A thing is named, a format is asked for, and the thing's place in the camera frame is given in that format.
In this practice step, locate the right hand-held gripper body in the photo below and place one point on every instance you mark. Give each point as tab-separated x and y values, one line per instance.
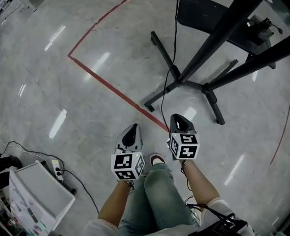
186	146

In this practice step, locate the black chest-mounted device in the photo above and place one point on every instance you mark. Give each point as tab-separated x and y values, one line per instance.
221	227

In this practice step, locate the person's jeans legs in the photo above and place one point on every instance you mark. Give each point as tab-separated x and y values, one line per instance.
159	195

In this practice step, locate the person's white shirt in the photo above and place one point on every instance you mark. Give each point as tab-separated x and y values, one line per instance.
98	227

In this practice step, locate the black TV stand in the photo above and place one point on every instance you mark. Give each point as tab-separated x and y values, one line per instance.
208	40

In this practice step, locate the person's right forearm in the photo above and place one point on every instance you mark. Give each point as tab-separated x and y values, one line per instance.
201	183

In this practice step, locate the white power strip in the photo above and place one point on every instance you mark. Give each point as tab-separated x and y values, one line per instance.
57	169

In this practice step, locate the person's shoe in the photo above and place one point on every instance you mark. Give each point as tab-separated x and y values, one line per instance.
157	159

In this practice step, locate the black device with cable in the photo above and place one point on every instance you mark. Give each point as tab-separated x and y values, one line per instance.
263	31

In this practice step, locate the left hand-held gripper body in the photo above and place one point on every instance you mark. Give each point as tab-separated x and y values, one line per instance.
127	162

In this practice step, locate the white low cabinet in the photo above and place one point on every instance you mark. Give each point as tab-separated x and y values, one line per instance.
36	195

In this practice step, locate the person's left forearm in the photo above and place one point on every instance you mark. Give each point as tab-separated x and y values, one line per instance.
115	203

